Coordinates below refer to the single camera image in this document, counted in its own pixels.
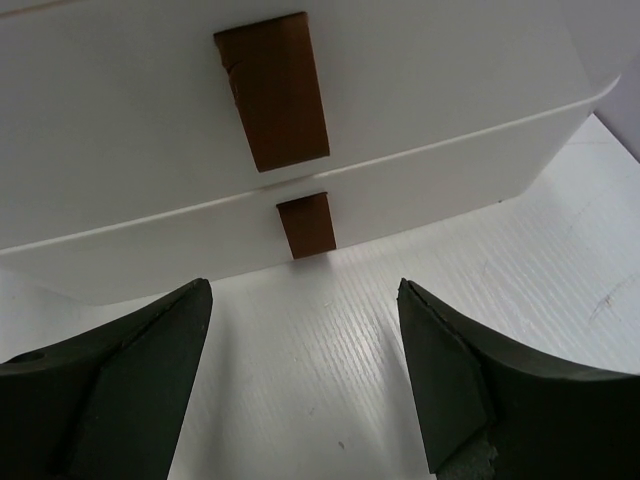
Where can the white bottom drawer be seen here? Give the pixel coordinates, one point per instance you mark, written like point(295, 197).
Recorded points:
point(244, 233)

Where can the brown bottom drawer tab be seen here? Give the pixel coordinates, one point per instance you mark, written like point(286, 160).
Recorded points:
point(308, 225)

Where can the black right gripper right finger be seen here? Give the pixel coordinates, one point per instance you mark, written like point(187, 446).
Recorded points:
point(490, 407)

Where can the brown drawer tab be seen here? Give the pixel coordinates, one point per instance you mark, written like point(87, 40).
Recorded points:
point(273, 78)
point(308, 225)

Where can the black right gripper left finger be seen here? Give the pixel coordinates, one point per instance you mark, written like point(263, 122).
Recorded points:
point(108, 403)

